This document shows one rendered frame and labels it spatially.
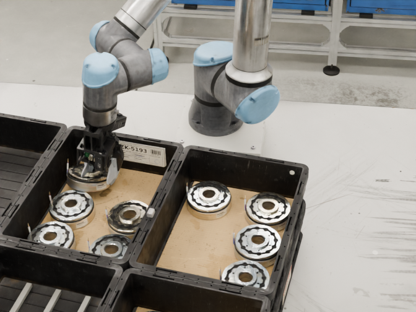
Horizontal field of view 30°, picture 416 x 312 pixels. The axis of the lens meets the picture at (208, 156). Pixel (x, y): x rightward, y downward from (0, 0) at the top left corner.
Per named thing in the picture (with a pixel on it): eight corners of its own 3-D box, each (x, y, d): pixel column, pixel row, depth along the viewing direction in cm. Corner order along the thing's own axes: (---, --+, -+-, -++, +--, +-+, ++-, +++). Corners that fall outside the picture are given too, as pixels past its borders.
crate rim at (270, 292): (186, 151, 186) (186, 143, 185) (309, 172, 179) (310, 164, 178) (127, 273, 157) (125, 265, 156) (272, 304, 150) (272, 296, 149)
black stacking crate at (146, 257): (188, 181, 192) (186, 146, 185) (306, 202, 186) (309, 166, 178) (132, 303, 163) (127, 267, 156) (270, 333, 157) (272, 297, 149)
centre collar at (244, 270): (236, 267, 164) (236, 265, 163) (259, 272, 163) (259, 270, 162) (231, 285, 160) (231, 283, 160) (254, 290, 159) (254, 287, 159)
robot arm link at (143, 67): (145, 33, 175) (102, 45, 169) (172, 55, 167) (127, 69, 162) (145, 63, 179) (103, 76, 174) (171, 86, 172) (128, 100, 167)
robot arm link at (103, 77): (129, 64, 161) (92, 75, 157) (127, 106, 168) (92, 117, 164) (110, 44, 166) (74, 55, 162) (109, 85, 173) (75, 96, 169)
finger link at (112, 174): (103, 197, 183) (96, 167, 177) (111, 181, 187) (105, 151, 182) (115, 199, 182) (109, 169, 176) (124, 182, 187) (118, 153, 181)
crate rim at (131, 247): (70, 131, 193) (69, 124, 191) (186, 151, 186) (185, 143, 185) (-6, 245, 164) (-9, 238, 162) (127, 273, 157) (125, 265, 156)
